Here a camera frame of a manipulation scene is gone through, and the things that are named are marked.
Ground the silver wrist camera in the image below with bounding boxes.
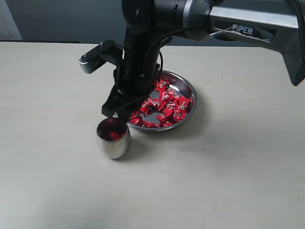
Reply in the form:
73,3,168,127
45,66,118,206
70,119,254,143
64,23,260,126
79,40,114,74

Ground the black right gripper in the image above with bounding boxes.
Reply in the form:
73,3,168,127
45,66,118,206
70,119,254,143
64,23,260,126
102,44,160,123

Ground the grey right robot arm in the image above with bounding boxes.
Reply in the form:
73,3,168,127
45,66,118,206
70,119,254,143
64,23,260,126
102,0,305,122

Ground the red candy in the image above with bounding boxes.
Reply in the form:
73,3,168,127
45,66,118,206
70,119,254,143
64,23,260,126
159,89,175,102
103,131,126,141
153,78,169,92
178,97,193,112
140,97,161,115

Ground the round steel plate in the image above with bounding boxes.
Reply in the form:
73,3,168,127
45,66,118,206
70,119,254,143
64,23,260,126
127,71,197,132

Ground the red wrapped candy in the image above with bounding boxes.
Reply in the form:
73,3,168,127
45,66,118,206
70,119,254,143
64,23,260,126
159,89,175,102
178,97,193,112
153,78,169,92
140,97,161,115

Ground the steel cup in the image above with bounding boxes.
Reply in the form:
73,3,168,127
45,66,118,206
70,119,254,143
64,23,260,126
96,117,131,159

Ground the black cable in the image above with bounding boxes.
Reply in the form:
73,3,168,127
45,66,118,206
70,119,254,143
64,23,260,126
114,25,205,113

